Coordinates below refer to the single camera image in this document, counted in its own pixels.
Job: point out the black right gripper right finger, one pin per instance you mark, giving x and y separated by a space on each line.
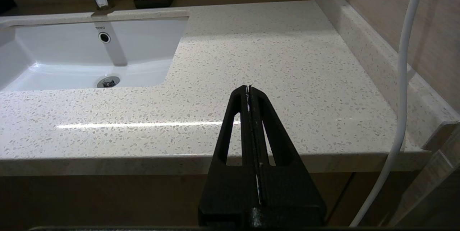
291 195

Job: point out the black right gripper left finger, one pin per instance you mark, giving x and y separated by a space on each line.
222 195

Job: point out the wooden vanity cabinet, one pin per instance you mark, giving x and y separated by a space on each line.
107 202

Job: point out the chrome sink drain stopper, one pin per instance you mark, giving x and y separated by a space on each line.
108 82

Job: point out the white sink basin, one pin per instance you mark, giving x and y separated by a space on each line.
143 44

